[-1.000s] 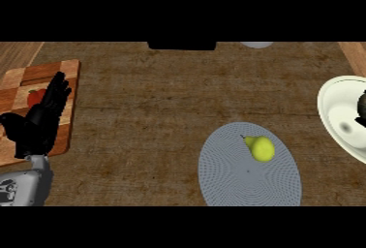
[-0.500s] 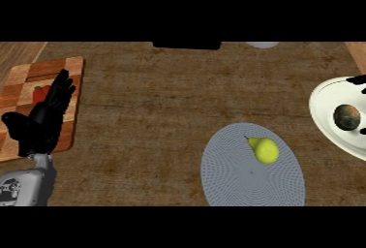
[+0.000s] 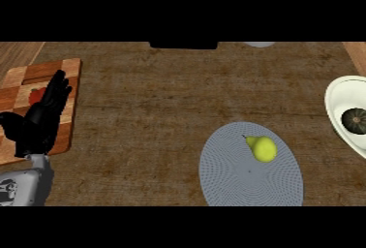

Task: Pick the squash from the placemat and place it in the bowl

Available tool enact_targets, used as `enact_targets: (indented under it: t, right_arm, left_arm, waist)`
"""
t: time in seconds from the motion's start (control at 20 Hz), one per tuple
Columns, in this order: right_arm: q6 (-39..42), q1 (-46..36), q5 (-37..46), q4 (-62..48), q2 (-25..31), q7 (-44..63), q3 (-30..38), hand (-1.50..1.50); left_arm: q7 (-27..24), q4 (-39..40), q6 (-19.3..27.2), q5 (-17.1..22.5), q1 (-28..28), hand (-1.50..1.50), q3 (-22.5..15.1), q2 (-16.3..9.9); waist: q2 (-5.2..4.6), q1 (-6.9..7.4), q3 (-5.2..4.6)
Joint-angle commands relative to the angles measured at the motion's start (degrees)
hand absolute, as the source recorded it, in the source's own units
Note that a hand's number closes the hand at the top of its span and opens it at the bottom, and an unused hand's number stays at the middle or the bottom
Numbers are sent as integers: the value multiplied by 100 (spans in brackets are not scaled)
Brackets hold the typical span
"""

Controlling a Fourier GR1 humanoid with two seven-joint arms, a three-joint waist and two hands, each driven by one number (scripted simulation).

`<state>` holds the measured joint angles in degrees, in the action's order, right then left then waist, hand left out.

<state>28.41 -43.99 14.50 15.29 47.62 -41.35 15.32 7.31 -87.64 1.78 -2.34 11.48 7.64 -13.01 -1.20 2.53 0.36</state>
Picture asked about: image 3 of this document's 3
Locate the red vegetable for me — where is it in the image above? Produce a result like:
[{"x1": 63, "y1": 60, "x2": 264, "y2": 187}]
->
[{"x1": 26, "y1": 86, "x2": 48, "y2": 107}]

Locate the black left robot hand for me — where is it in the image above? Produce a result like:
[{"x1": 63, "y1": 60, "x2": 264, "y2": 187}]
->
[{"x1": 0, "y1": 69, "x2": 74, "y2": 159}]

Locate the checkered wooden cutting board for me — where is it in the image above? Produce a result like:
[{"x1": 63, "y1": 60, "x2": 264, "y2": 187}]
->
[{"x1": 0, "y1": 57, "x2": 82, "y2": 166}]

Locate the white bowl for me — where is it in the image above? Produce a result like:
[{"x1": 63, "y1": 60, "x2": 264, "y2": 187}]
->
[{"x1": 323, "y1": 75, "x2": 366, "y2": 160}]

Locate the pale grey round object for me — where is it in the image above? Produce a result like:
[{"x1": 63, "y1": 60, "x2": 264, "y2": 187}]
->
[{"x1": 243, "y1": 42, "x2": 277, "y2": 48}]

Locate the grey oval placemat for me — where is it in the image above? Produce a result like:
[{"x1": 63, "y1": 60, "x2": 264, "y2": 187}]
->
[{"x1": 197, "y1": 121, "x2": 304, "y2": 207}]

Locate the dark green round squash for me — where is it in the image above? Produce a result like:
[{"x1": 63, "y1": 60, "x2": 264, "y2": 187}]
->
[{"x1": 341, "y1": 108, "x2": 366, "y2": 136}]

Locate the black appliance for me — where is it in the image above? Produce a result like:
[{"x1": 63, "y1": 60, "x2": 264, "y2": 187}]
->
[{"x1": 149, "y1": 42, "x2": 220, "y2": 50}]

